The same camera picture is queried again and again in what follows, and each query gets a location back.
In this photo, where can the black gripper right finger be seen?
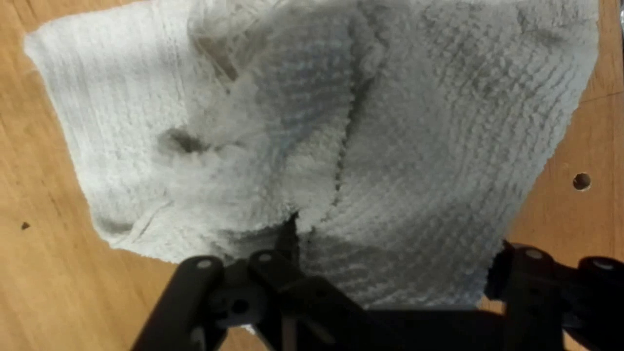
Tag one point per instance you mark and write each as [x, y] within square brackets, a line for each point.
[566, 304]

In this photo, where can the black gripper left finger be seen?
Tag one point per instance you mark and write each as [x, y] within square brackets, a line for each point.
[215, 304]

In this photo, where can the white cloth towel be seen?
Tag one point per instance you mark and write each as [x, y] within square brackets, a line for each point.
[391, 129]

